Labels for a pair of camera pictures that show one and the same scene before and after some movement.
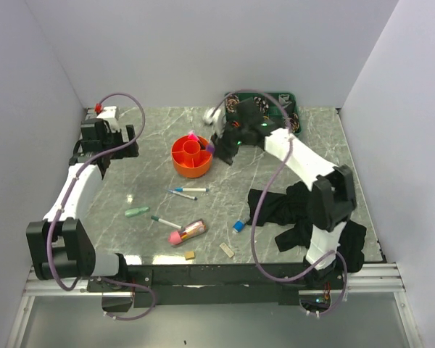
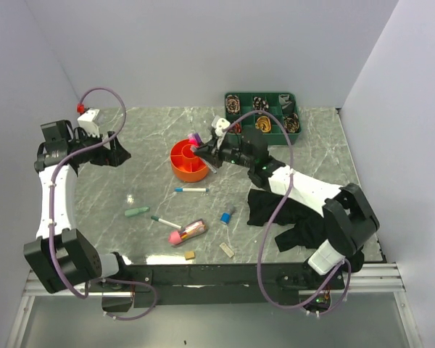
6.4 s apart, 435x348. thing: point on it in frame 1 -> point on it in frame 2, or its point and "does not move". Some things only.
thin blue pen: (184, 195) -> (194, 149)
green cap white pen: (156, 218) does not move
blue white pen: (191, 190) does not move
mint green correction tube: (134, 212) does not move
